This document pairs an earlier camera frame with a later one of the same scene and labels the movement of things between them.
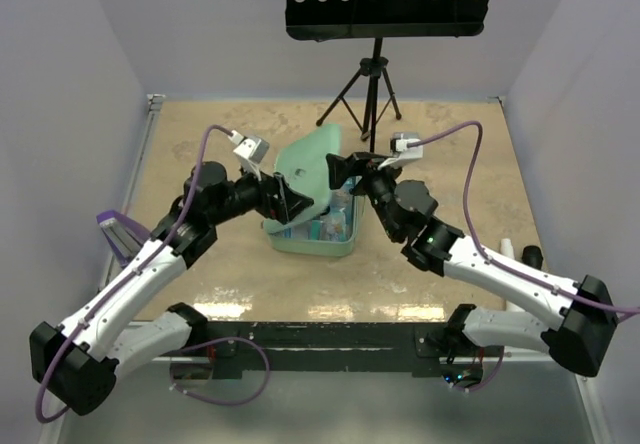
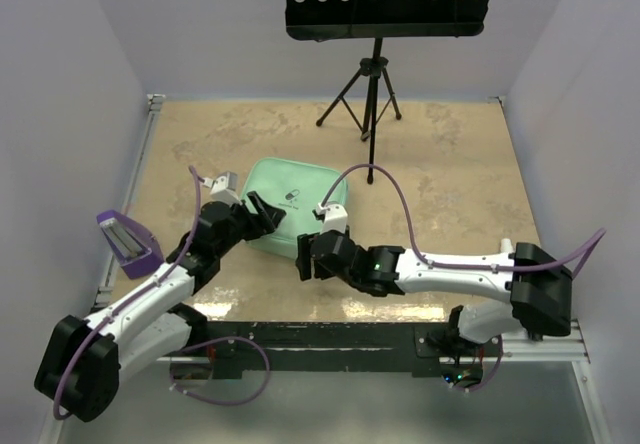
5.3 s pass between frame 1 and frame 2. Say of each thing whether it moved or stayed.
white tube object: stayed
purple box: stayed
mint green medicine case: moved
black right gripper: moved
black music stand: stayed
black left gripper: moved
